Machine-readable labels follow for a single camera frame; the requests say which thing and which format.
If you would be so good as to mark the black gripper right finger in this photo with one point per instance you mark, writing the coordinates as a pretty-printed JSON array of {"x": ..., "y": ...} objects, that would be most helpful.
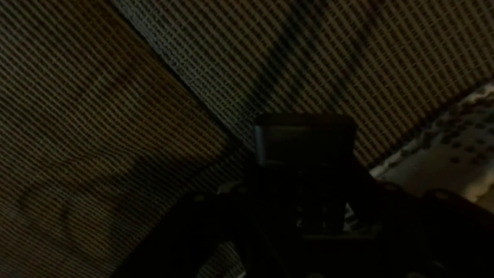
[{"x": 442, "y": 237}]

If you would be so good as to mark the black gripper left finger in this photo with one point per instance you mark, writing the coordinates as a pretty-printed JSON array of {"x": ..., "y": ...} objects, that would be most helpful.
[{"x": 206, "y": 237}]

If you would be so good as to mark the white black dotted pillow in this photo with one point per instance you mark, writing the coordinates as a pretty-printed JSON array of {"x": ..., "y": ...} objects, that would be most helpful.
[{"x": 453, "y": 155}]

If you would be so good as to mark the olive green fabric sofa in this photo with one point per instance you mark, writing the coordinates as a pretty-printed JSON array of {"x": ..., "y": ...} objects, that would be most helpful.
[{"x": 102, "y": 103}]

